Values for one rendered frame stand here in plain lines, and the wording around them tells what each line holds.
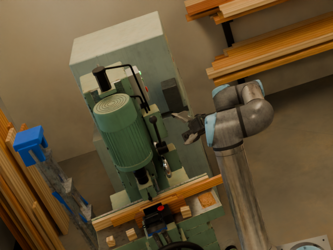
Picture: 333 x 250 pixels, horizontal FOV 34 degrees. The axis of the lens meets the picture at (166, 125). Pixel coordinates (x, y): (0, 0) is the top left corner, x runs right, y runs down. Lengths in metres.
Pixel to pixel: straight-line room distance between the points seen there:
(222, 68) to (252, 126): 2.47
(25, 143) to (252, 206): 1.56
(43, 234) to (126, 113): 1.93
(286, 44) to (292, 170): 1.03
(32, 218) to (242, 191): 2.21
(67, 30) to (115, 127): 2.50
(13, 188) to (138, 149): 1.61
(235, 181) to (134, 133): 0.55
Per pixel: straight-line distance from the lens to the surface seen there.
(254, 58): 4.42
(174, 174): 3.00
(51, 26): 4.71
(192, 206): 2.57
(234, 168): 2.00
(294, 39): 4.51
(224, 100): 2.52
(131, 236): 2.51
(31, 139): 3.16
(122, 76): 2.51
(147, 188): 2.51
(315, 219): 3.67
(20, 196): 3.85
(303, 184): 3.96
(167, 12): 4.66
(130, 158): 2.37
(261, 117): 1.98
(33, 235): 3.98
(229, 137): 1.96
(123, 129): 2.30
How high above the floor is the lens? 2.48
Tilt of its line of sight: 29 degrees down
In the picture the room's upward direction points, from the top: 20 degrees counter-clockwise
